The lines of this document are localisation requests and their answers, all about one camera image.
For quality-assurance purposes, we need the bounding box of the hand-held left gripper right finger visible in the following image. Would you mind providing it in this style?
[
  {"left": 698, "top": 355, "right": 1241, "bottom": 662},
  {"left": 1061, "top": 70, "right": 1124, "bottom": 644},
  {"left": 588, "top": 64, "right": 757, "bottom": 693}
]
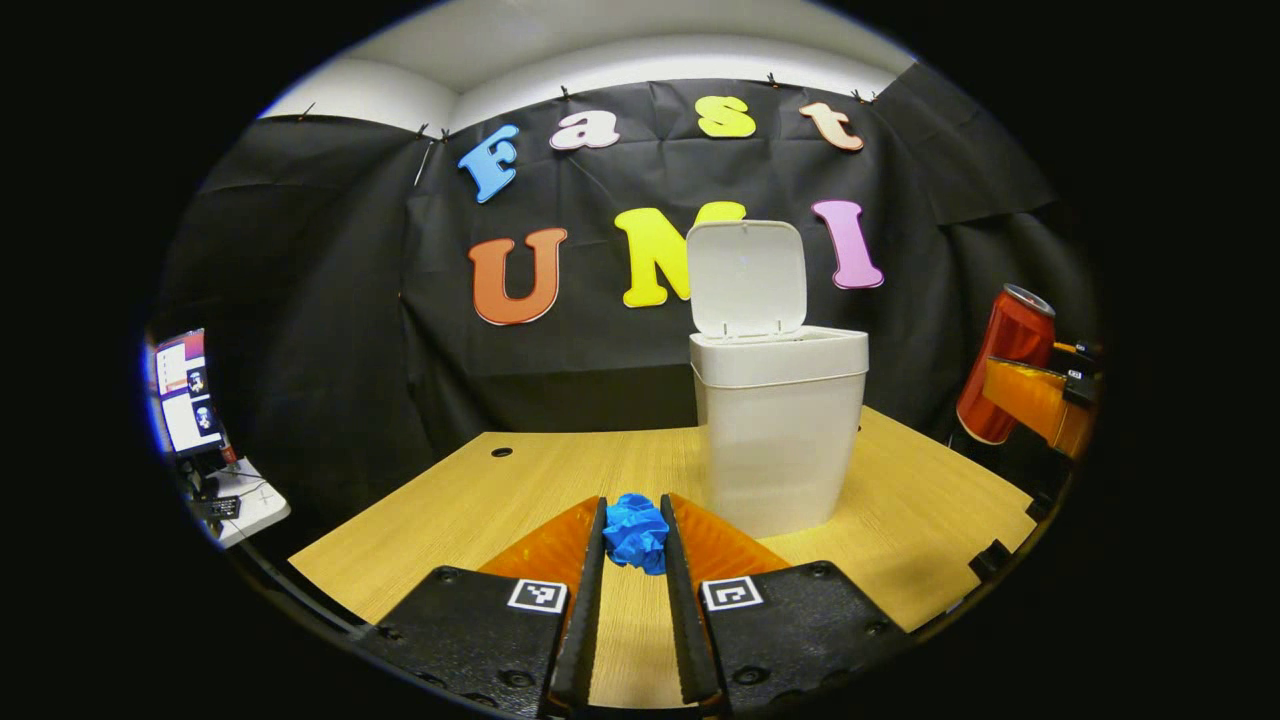
[{"left": 660, "top": 493, "right": 916, "bottom": 713}]

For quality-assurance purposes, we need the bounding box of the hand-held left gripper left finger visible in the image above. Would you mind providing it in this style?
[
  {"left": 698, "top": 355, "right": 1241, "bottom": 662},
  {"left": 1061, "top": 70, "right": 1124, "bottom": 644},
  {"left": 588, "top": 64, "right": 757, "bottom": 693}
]
[{"left": 355, "top": 497, "right": 608, "bottom": 717}]

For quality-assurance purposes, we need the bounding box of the red pop can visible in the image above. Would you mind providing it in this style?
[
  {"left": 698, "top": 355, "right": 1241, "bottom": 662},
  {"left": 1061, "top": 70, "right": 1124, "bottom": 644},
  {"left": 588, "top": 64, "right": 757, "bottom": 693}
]
[{"left": 956, "top": 284, "right": 1057, "bottom": 446}]

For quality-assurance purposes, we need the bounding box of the blue paper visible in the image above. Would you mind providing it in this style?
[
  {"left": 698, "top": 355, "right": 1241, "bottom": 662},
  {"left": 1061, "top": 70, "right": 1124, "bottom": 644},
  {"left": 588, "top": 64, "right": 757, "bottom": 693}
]
[{"left": 603, "top": 492, "right": 671, "bottom": 576}]

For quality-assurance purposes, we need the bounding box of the white desktop garbage bin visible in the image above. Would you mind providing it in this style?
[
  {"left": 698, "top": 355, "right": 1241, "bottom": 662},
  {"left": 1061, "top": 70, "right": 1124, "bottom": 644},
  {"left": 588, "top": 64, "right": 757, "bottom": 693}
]
[{"left": 686, "top": 220, "right": 870, "bottom": 539}]

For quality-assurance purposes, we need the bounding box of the wooden desktop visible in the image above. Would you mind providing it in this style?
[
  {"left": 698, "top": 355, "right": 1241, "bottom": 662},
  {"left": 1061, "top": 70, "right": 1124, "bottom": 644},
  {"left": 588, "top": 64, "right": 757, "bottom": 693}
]
[{"left": 288, "top": 405, "right": 1037, "bottom": 711}]

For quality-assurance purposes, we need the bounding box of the white side table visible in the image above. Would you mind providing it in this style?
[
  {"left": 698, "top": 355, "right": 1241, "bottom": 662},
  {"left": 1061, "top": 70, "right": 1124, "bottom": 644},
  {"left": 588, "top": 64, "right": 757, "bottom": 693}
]
[{"left": 185, "top": 458, "right": 293, "bottom": 549}]

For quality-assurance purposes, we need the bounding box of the black backdrop cloth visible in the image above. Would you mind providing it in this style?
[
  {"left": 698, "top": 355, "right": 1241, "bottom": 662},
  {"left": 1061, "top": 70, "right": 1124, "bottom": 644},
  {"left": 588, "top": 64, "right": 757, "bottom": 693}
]
[{"left": 150, "top": 62, "right": 1101, "bottom": 561}]

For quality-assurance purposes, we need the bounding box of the computer monitor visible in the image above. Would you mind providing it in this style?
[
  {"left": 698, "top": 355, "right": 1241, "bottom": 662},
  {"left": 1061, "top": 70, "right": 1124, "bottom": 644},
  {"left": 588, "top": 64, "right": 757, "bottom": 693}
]
[{"left": 148, "top": 328, "right": 229, "bottom": 459}]

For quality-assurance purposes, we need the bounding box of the black desk bracket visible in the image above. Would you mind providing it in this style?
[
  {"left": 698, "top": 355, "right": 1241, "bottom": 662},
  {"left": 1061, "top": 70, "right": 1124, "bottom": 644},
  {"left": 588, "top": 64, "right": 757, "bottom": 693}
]
[{"left": 968, "top": 495, "right": 1051, "bottom": 583}]

